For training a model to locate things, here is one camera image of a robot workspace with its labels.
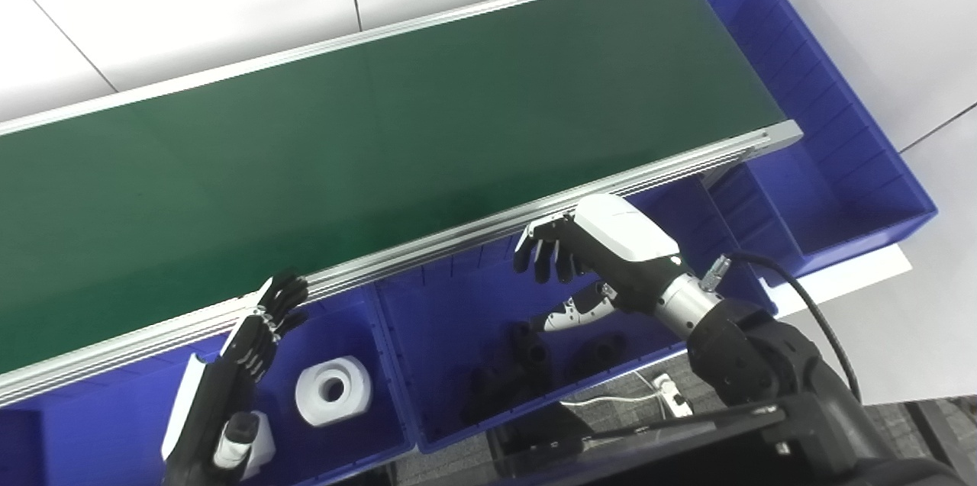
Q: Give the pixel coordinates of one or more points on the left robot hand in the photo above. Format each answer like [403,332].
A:
[221,387]

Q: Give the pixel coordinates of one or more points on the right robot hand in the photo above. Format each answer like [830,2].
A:
[626,242]

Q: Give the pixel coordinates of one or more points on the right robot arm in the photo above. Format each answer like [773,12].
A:
[763,364]

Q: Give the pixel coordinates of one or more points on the blue bin with white parts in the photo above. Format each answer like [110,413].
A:
[114,410]

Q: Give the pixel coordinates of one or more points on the white part with round hole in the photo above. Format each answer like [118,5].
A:
[351,387]

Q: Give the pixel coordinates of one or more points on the blue bin with black parts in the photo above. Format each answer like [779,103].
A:
[458,318]

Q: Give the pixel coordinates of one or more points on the large blue plastic bin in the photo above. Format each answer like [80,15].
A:
[839,181]

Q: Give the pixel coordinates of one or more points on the green conveyor belt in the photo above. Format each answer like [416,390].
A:
[382,127]

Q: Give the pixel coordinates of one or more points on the white power strip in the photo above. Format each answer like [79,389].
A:
[672,394]

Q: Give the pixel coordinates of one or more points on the black robot chest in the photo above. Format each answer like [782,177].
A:
[549,448]

